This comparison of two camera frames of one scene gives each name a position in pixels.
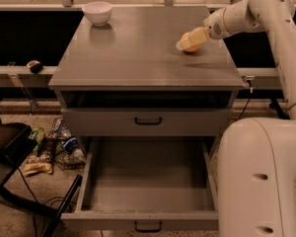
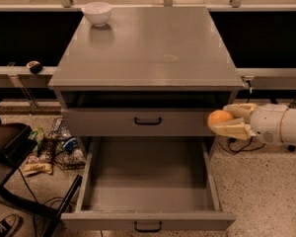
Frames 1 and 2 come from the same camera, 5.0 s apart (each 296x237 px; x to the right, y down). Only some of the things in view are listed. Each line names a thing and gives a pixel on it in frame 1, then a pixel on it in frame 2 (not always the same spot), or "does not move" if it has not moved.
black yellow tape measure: x=35 y=66 does not move
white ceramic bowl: x=98 y=13 does not move
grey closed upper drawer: x=145 y=121 does not move
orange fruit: x=193 y=48 to x=218 y=117
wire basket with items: x=66 y=150 does not move
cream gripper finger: x=198 y=36 to x=236 y=128
